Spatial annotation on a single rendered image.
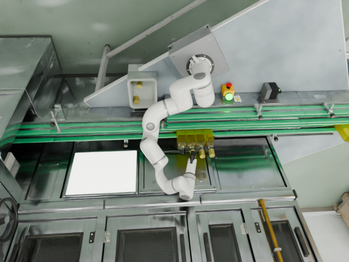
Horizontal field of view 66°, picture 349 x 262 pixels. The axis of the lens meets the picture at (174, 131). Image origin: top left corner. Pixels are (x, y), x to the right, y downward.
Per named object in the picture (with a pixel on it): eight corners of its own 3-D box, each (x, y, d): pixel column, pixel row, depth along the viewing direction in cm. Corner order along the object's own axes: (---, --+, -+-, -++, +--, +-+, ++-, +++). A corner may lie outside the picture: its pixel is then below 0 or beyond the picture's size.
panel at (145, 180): (74, 154, 180) (63, 199, 156) (73, 151, 177) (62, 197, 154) (207, 148, 186) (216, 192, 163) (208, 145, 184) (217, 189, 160)
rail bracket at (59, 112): (61, 113, 179) (53, 138, 163) (53, 93, 167) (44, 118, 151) (68, 113, 179) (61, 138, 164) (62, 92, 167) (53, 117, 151)
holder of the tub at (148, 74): (131, 105, 183) (131, 113, 178) (128, 71, 163) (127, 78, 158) (157, 105, 184) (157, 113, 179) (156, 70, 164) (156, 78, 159)
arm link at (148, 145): (177, 148, 133) (176, 140, 148) (152, 113, 129) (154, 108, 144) (150, 166, 135) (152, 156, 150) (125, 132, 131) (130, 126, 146)
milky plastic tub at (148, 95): (130, 100, 179) (130, 108, 173) (127, 71, 163) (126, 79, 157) (157, 99, 180) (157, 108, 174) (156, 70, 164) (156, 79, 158)
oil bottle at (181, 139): (175, 127, 182) (177, 151, 168) (175, 120, 178) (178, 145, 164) (183, 126, 183) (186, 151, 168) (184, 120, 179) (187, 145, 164)
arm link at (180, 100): (168, 108, 139) (158, 82, 129) (212, 93, 138) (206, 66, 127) (171, 119, 132) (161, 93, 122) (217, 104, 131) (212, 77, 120)
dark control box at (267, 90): (260, 91, 182) (264, 99, 176) (263, 81, 176) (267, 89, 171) (272, 91, 183) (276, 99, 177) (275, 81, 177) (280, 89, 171)
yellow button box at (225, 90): (220, 92, 180) (222, 99, 175) (222, 83, 175) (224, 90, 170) (230, 92, 181) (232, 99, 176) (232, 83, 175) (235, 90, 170)
